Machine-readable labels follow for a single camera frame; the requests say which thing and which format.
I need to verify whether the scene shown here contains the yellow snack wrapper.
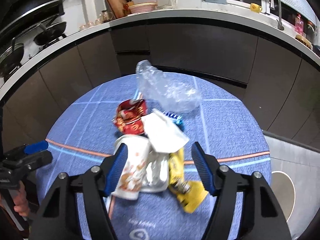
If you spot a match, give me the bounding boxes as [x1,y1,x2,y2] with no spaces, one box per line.
[169,148,208,213]

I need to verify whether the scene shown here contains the dark base cabinets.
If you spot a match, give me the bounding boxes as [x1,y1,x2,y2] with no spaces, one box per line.
[1,18,319,150]

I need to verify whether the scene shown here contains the crushed clear plastic bottle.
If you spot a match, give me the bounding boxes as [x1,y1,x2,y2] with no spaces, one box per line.
[136,60,202,113]

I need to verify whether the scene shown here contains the white round trash bin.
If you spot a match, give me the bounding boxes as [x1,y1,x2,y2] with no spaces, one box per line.
[271,171,296,222]

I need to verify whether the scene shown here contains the yellow mug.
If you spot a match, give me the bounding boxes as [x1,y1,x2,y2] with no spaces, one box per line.
[249,3,263,13]

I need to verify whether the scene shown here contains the wooden cutting board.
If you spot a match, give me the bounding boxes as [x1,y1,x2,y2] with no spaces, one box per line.
[106,0,130,19]

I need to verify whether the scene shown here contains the stack of pink plates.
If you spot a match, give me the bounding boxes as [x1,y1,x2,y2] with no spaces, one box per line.
[129,2,157,14]

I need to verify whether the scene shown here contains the pink dish soap bottle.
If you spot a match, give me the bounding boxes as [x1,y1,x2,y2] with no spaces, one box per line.
[295,14,304,35]

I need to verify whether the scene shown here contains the black wok on stove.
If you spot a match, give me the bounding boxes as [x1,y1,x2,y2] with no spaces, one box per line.
[34,22,67,47]

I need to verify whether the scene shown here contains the white paper napkin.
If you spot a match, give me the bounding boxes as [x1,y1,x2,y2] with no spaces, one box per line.
[141,108,189,154]

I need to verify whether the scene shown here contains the person's left hand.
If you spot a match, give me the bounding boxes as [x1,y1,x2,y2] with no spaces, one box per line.
[13,181,30,217]

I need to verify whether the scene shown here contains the kitchen faucet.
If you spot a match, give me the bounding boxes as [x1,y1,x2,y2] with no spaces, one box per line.
[269,0,285,31]

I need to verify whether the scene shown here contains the grey kitchen countertop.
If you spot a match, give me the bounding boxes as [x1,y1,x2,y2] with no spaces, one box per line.
[1,9,319,100]

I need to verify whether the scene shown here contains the red snack bag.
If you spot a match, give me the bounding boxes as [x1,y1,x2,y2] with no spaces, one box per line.
[112,99,148,135]

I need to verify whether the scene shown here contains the crumpled silver foil wrapper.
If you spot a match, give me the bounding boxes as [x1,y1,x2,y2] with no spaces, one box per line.
[140,151,169,193]

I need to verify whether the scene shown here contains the white orange paper cup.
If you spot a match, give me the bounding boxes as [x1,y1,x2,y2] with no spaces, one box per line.
[112,134,151,200]

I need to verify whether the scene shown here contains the small blue foil wrapper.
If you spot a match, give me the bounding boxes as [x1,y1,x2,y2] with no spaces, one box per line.
[163,111,184,132]

